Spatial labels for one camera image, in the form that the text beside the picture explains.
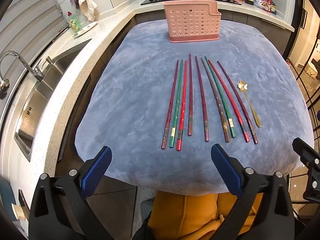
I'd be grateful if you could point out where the brown chopstick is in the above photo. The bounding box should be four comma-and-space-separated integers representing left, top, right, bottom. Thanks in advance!
201, 57, 230, 143

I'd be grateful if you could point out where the green dish soap bottle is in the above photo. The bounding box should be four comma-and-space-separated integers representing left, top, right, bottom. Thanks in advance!
67, 11, 79, 32

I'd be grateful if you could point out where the chrome sink soap dispenser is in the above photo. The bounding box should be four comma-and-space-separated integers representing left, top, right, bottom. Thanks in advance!
41, 56, 54, 71

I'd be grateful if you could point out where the purple chopstick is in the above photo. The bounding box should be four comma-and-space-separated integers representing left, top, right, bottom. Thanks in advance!
217, 60, 259, 145

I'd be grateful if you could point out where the chrome faucet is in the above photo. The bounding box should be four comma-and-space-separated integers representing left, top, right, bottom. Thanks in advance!
0, 51, 45, 100

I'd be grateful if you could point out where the pink perforated utensil holder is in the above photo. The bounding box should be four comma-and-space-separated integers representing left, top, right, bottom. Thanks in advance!
162, 1, 222, 43

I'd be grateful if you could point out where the red chopstick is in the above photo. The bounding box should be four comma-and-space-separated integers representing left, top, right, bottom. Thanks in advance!
176, 60, 188, 152
208, 59, 250, 143

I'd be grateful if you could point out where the person's yellow clothing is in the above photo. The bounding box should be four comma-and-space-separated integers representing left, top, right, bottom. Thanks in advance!
147, 189, 256, 240

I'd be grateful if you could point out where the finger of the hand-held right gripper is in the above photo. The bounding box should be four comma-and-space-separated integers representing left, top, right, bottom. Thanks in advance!
303, 164, 320, 202
292, 137, 320, 167

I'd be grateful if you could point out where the white plate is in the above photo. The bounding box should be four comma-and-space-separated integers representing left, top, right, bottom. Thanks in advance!
73, 21, 98, 38

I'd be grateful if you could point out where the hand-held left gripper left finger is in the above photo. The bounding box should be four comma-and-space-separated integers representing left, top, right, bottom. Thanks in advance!
28, 145, 112, 240

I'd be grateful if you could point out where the stainless steel sink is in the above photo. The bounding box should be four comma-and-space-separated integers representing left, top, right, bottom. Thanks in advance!
14, 39, 92, 162

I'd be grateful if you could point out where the maroon chopstick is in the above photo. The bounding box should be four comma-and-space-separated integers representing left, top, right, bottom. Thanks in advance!
195, 56, 209, 142
161, 60, 180, 150
188, 53, 193, 136

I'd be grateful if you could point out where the black metal rack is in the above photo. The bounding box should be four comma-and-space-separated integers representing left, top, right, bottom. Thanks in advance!
281, 5, 320, 205

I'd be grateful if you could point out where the white window blind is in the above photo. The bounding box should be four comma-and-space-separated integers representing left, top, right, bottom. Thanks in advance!
0, 0, 63, 85

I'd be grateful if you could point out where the gold flower spoon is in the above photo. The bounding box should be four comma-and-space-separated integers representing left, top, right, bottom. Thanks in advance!
237, 80, 262, 128

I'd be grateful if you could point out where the blue-grey plush mat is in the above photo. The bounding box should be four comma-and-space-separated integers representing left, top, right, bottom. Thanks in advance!
75, 21, 315, 196

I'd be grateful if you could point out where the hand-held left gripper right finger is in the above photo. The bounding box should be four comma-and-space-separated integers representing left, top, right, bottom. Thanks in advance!
211, 144, 294, 240

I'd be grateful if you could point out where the beige hanging cloth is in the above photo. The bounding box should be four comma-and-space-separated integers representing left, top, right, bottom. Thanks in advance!
76, 0, 99, 22

